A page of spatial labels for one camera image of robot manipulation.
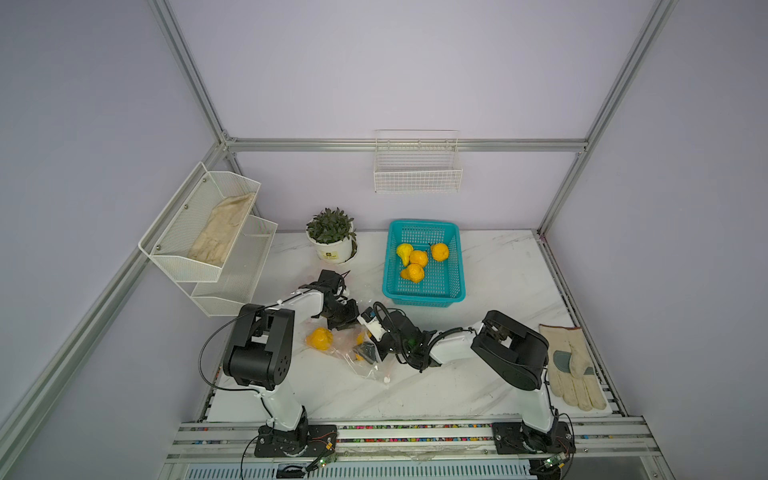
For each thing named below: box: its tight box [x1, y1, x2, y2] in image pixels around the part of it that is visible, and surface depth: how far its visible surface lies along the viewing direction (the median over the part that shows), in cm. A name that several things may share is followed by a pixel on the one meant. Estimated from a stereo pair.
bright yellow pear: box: [396, 243, 414, 267], surface depth 110 cm
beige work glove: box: [539, 324, 607, 412], surface depth 86 cm
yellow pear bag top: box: [400, 263, 424, 284], surface depth 105 cm
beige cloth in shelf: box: [187, 192, 255, 266], surface depth 81 cm
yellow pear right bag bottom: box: [306, 327, 334, 351], surface depth 88 cm
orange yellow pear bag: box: [432, 243, 449, 262], surface depth 110 cm
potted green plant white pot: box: [306, 207, 358, 264], surface depth 101 cm
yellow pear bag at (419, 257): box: [409, 250, 429, 267], surface depth 109 cm
